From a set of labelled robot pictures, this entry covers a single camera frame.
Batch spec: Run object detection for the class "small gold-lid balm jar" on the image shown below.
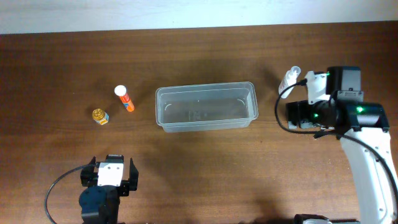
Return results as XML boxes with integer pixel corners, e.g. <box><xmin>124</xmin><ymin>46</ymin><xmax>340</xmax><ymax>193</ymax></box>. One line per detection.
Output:
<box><xmin>91</xmin><ymin>108</ymin><xmax>109</xmax><ymax>125</ymax></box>

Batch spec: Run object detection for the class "clear plastic container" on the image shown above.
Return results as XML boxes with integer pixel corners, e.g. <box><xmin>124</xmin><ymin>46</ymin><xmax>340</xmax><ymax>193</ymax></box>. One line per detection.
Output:
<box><xmin>155</xmin><ymin>82</ymin><xmax>259</xmax><ymax>133</ymax></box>

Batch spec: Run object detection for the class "white spray bottle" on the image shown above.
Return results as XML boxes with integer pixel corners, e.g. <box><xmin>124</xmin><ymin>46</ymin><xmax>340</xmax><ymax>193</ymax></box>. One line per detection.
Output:
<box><xmin>278</xmin><ymin>66</ymin><xmax>301</xmax><ymax>98</ymax></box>

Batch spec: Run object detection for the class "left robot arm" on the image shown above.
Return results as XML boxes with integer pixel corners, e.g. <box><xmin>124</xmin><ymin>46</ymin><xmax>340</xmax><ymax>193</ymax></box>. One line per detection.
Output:
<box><xmin>79</xmin><ymin>154</ymin><xmax>139</xmax><ymax>224</ymax></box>

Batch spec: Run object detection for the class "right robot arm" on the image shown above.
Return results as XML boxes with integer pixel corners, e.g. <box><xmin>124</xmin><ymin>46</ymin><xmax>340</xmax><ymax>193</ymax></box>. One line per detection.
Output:
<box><xmin>279</xmin><ymin>66</ymin><xmax>397</xmax><ymax>223</ymax></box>

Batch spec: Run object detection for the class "orange tablet tube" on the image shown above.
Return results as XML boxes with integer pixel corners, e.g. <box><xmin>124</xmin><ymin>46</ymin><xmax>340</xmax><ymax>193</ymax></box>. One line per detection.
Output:
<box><xmin>114</xmin><ymin>85</ymin><xmax>135</xmax><ymax>112</ymax></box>

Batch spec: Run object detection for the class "right black cable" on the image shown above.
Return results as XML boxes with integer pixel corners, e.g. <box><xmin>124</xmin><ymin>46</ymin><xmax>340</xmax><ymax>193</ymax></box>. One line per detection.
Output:
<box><xmin>274</xmin><ymin>79</ymin><xmax>398</xmax><ymax>200</ymax></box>

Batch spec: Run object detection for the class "black cable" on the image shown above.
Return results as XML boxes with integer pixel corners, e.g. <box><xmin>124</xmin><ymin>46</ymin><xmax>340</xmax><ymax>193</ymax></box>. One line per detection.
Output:
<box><xmin>274</xmin><ymin>79</ymin><xmax>398</xmax><ymax>200</ymax></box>
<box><xmin>44</xmin><ymin>164</ymin><xmax>91</xmax><ymax>224</ymax></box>

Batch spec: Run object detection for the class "left black cable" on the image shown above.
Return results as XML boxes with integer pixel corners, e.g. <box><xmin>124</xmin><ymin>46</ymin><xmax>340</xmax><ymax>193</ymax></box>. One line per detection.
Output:
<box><xmin>44</xmin><ymin>164</ymin><xmax>91</xmax><ymax>224</ymax></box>

